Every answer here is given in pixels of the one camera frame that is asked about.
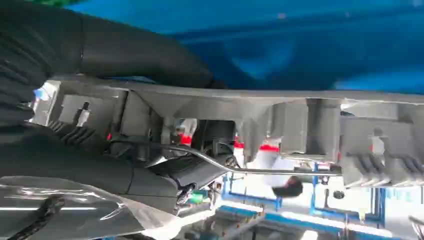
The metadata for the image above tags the person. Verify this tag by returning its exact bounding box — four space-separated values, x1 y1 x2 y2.
231 137 304 199

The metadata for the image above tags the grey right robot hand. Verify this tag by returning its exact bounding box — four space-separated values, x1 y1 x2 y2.
0 0 239 214

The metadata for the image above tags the clear plastic film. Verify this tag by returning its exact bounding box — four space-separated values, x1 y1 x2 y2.
0 175 216 240

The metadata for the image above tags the blue plastic bin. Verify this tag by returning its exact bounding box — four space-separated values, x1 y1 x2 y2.
66 0 424 95

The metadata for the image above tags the blue metal frame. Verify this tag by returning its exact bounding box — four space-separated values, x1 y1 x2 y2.
220 162 387 229

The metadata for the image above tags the black braided cable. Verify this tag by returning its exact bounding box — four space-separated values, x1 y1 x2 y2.
8 195 65 240

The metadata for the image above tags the thin silver metal rod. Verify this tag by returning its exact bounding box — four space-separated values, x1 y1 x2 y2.
109 140 343 177

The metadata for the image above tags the ribbed grey right arm sleeve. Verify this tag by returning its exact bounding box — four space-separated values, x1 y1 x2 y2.
0 46 46 131

